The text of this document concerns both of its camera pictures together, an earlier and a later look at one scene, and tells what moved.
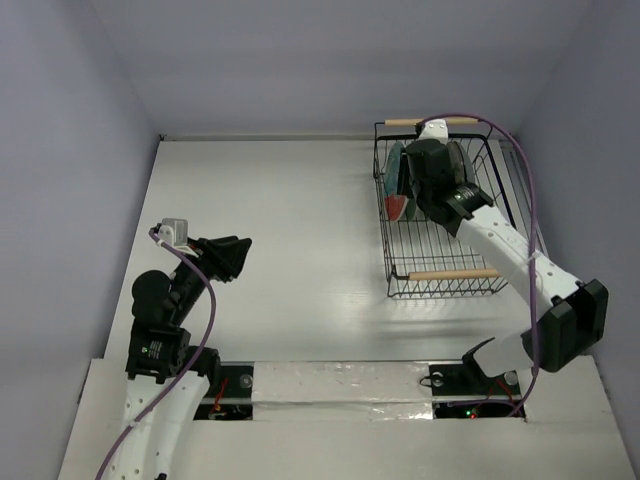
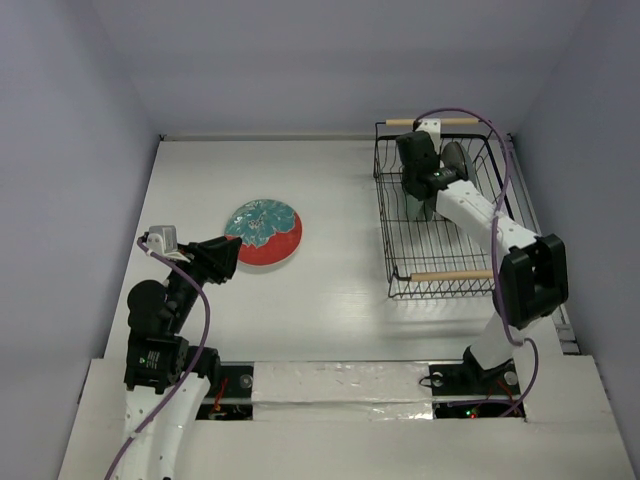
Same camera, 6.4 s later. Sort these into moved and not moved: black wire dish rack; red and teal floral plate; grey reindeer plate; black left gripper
Moved: red and teal floral plate
Not moved: black wire dish rack; black left gripper; grey reindeer plate
